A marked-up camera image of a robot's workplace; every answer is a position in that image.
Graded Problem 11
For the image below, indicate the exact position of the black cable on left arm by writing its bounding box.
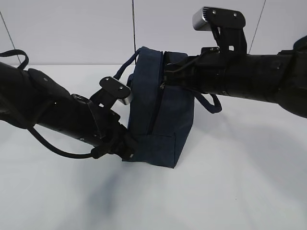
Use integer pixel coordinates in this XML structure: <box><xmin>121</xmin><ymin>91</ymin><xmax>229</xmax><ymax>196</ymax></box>
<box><xmin>0</xmin><ymin>49</ymin><xmax>96</xmax><ymax>159</ymax></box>

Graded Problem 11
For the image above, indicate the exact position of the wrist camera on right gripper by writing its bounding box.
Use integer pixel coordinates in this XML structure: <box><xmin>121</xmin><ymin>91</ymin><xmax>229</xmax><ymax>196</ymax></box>
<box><xmin>192</xmin><ymin>7</ymin><xmax>247</xmax><ymax>55</ymax></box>

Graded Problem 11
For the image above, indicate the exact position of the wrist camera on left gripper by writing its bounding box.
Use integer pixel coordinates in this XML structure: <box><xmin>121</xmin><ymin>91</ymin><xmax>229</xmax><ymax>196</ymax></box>
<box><xmin>90</xmin><ymin>77</ymin><xmax>133</xmax><ymax>109</ymax></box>

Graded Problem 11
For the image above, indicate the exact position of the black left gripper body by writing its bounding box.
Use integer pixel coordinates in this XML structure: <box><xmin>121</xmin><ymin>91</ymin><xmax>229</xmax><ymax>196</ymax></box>
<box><xmin>91</xmin><ymin>118</ymin><xmax>138</xmax><ymax>160</ymax></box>

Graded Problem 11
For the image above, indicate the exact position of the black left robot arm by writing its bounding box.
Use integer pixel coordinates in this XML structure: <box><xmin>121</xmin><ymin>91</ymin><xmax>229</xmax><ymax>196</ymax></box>
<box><xmin>0</xmin><ymin>63</ymin><xmax>137</xmax><ymax>161</ymax></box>

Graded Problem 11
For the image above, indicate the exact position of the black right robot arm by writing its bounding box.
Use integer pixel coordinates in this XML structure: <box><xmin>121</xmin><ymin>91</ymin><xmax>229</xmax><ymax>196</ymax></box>
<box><xmin>164</xmin><ymin>36</ymin><xmax>307</xmax><ymax>118</ymax></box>

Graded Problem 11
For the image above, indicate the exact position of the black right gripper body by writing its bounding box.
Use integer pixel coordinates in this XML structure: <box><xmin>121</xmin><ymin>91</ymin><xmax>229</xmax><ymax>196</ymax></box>
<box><xmin>163</xmin><ymin>52</ymin><xmax>206</xmax><ymax>90</ymax></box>

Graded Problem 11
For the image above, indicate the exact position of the navy blue insulated lunch bag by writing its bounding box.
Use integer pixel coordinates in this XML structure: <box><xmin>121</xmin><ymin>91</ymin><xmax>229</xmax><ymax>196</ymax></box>
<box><xmin>119</xmin><ymin>46</ymin><xmax>222</xmax><ymax>168</ymax></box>

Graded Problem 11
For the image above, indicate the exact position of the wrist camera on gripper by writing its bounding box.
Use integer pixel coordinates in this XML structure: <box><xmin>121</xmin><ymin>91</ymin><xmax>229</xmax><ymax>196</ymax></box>
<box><xmin>192</xmin><ymin>7</ymin><xmax>247</xmax><ymax>55</ymax></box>
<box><xmin>90</xmin><ymin>77</ymin><xmax>133</xmax><ymax>109</ymax></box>

